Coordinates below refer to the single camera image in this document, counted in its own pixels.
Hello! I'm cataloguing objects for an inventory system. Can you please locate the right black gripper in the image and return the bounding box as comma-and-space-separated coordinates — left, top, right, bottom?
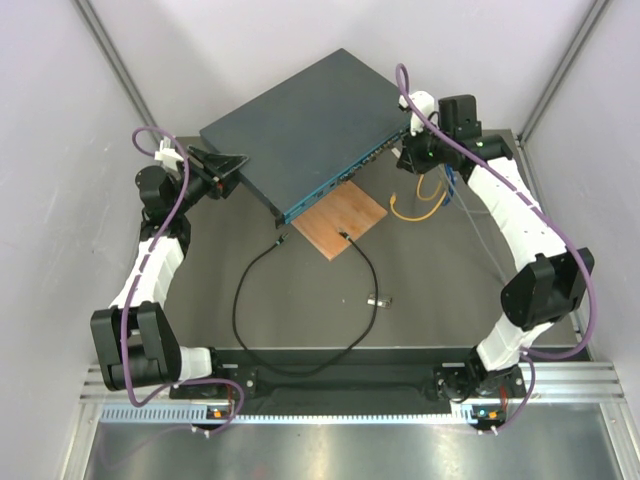
397, 119, 452, 177

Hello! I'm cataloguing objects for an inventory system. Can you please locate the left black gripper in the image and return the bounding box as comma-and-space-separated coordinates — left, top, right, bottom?
171, 145, 250, 215

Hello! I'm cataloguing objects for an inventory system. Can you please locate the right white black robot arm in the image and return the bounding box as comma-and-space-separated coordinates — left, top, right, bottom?
397, 91, 594, 402

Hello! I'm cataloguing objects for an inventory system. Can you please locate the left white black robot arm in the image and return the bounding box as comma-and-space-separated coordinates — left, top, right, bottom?
90, 140, 248, 397

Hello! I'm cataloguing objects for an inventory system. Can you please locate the wooden board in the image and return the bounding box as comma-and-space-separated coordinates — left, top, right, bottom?
292, 181, 387, 261

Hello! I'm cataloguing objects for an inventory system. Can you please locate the silver SFP module on table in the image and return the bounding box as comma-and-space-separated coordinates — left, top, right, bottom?
367, 294, 392, 309

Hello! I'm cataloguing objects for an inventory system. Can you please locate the blue ethernet cable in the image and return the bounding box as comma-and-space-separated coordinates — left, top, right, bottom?
442, 164, 459, 206

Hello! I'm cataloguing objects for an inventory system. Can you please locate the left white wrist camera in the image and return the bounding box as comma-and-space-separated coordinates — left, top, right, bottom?
154, 137, 184, 167

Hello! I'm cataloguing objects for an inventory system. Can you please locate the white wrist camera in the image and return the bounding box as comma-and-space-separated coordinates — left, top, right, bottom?
154, 137, 184, 167
397, 90, 440, 137

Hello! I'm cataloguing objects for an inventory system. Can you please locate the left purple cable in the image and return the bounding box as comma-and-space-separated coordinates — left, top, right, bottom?
99, 126, 246, 437

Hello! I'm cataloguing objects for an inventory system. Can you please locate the purple cable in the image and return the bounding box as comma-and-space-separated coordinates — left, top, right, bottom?
395, 62, 599, 435
99, 126, 246, 437

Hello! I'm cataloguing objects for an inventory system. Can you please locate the yellow ethernet cable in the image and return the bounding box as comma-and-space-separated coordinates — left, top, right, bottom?
388, 172, 447, 221

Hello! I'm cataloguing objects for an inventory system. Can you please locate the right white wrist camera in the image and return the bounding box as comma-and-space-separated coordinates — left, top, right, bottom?
397, 90, 440, 137

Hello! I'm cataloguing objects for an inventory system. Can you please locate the grey ethernet cable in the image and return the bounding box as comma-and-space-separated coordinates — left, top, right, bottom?
439, 167, 511, 281

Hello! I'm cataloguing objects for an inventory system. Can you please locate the dark blue network switch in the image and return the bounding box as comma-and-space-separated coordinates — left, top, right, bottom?
200, 49, 410, 227

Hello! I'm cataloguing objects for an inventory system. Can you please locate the black patch cable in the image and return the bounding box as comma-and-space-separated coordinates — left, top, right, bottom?
232, 230, 380, 376

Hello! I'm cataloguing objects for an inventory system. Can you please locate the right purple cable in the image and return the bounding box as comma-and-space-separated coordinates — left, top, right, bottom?
395, 62, 599, 435

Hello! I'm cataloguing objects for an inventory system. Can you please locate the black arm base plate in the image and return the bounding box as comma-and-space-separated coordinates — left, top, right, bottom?
214, 347, 525, 402

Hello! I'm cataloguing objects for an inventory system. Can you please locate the white slotted cable duct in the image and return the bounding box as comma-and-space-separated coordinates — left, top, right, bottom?
100, 404, 502, 426

